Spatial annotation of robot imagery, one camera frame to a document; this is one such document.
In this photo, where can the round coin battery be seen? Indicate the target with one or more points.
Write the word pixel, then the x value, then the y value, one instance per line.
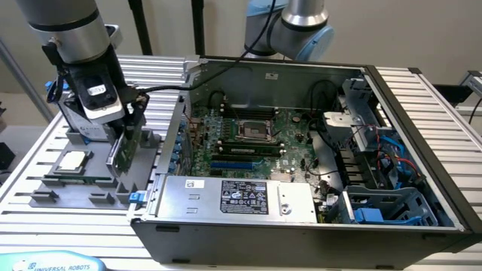
pixel 297 118

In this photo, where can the silver power supply unit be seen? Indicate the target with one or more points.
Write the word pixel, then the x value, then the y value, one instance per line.
pixel 212 199

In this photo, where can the blue plastic drive bracket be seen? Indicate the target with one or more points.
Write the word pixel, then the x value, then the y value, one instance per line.
pixel 392 146

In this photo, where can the black long expansion slot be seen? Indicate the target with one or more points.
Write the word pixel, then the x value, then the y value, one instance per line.
pixel 232 158

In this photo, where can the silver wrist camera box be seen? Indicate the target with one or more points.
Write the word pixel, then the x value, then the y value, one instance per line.
pixel 103 103

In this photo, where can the metal CPU socket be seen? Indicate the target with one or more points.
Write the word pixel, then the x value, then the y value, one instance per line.
pixel 253 130

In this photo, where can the installed labelled RAM stick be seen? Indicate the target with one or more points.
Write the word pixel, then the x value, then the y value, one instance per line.
pixel 245 149

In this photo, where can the blue Universal Robots joint cap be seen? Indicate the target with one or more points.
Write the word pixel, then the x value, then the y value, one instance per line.
pixel 49 261

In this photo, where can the black open PC case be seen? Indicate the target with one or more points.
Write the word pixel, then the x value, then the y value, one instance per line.
pixel 301 242

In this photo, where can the green graphics card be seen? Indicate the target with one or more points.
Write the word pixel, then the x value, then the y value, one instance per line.
pixel 126 156

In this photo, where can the black RAM slots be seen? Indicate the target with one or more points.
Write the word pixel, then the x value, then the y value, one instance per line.
pixel 250 113

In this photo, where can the small black object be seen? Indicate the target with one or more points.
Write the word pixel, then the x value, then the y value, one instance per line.
pixel 6 155

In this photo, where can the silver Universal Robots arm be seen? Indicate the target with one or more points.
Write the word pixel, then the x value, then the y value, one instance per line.
pixel 71 34

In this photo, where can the aluminium rail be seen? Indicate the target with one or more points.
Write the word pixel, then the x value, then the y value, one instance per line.
pixel 472 82

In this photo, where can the silver CPU chip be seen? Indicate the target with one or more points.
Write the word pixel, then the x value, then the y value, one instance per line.
pixel 77 160

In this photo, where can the aluminium frame post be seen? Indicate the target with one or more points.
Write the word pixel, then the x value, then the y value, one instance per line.
pixel 23 82

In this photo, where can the grey parts rack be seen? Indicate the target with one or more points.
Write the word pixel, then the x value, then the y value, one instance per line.
pixel 89 197

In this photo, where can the blue expansion slot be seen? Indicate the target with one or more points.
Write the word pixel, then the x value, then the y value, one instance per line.
pixel 232 165

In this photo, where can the blue drive caddy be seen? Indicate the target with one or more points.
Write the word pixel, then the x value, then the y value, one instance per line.
pixel 369 216

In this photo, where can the green RAM stick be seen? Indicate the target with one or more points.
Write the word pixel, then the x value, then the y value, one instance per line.
pixel 75 178

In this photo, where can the black fan shroud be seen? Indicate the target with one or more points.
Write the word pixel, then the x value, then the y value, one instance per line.
pixel 356 169

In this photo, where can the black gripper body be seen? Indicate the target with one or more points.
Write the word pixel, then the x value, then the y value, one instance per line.
pixel 99 72

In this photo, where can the black stand pole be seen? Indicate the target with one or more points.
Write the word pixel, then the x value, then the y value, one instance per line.
pixel 141 25
pixel 198 25

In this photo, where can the blue case latch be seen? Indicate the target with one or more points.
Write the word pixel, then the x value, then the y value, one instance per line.
pixel 137 197

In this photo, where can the black flat box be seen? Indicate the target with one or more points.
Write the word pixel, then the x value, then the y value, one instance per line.
pixel 451 93

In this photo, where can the silver chipset heatsink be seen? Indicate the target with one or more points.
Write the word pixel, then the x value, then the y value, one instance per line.
pixel 282 177

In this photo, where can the black short expansion slot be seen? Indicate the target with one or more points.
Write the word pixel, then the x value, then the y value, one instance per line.
pixel 217 172

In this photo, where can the green motherboard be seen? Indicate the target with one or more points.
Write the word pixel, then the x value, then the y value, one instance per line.
pixel 286 146

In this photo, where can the silver metal disk bay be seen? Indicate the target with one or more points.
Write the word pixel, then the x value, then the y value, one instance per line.
pixel 358 121

